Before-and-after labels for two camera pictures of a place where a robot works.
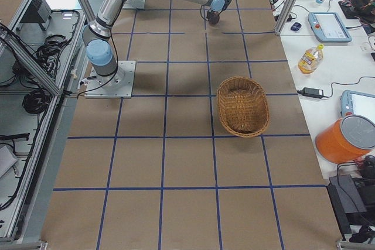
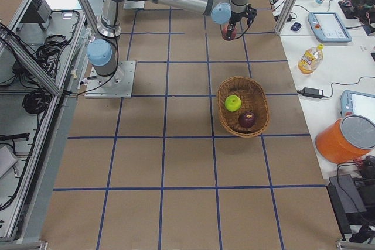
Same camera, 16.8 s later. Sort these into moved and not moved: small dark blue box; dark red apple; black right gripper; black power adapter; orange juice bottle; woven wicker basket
Moved: dark red apple; black right gripper
Not moved: woven wicker basket; black power adapter; orange juice bottle; small dark blue box
